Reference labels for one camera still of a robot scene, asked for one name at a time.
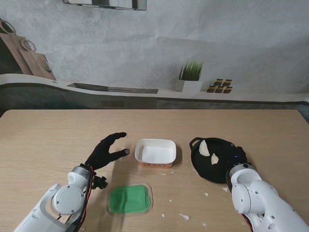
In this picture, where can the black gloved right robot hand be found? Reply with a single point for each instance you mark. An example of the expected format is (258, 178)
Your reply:
(237, 154)

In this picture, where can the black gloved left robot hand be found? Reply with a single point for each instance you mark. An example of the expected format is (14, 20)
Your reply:
(101, 154)

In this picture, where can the pale dumpling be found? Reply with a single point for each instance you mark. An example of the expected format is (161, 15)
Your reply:
(214, 159)
(204, 148)

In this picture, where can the white food container orange print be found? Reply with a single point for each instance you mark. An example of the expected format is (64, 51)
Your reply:
(157, 152)

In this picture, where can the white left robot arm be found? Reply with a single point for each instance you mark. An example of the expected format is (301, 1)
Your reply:
(67, 195)

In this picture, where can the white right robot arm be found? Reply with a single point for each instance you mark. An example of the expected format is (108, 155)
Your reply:
(253, 193)

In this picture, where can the round black frying pan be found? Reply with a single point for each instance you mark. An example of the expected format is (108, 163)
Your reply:
(207, 169)

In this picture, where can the yellow black spice jar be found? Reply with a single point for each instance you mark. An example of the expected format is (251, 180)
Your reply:
(218, 82)
(219, 90)
(227, 90)
(211, 89)
(227, 82)

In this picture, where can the dark flat cooktop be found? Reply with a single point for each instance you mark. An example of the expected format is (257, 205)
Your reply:
(113, 88)

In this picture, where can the thin white strip scrap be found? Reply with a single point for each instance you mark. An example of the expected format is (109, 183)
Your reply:
(166, 173)

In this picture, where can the large white scrap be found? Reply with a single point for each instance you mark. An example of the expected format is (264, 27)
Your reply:
(184, 216)

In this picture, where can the green grass plant white pot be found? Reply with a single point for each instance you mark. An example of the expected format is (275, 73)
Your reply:
(190, 75)

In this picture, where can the light wooden cutting board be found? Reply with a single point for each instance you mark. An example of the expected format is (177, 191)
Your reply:
(36, 62)

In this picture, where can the dark wooden cutting board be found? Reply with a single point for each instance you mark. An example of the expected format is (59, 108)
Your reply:
(12, 48)

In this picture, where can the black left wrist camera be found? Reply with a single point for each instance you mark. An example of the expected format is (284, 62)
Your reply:
(100, 183)

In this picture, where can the dark wall shelf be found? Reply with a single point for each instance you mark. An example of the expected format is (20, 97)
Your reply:
(103, 3)

